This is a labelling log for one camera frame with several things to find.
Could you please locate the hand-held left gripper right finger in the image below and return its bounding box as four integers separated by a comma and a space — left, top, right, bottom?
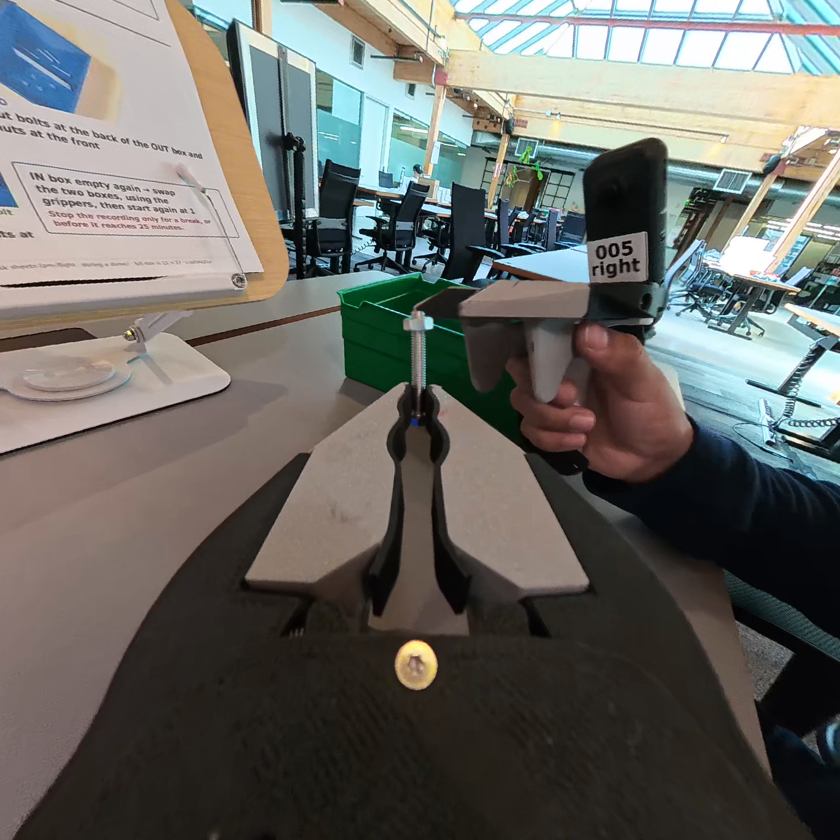
423, 384, 592, 618

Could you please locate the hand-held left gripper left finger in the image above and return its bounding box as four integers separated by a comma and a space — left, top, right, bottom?
245, 384, 411, 618

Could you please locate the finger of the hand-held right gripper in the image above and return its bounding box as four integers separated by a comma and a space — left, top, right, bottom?
457, 283, 589, 403
411, 289, 524, 395

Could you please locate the silver hex bolt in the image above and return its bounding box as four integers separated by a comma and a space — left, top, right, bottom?
403, 312, 433, 432

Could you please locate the green plastic bin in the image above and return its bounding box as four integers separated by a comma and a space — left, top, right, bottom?
336, 272, 526, 442

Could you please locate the person's right forearm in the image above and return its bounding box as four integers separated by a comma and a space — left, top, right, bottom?
584, 420, 840, 639

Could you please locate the person's right hand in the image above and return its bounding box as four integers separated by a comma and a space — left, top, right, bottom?
507, 323, 695, 484

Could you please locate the wood edged office desk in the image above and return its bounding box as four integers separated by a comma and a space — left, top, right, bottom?
492, 245, 592, 284

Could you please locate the hanging green plant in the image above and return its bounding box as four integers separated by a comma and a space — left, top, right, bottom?
505, 146, 546, 193

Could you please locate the group of black office chairs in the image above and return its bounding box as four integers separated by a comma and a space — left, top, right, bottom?
303, 159, 803, 337

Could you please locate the grey mesh office chair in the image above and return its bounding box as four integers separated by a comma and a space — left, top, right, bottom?
725, 570, 840, 665

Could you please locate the grey panel on black stand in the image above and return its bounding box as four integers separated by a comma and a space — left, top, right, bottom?
226, 20, 321, 284

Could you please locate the printed instruction sheet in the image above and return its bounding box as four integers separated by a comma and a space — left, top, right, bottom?
0, 0, 265, 288

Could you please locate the black coiled cable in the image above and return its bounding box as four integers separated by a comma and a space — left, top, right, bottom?
777, 344, 840, 431

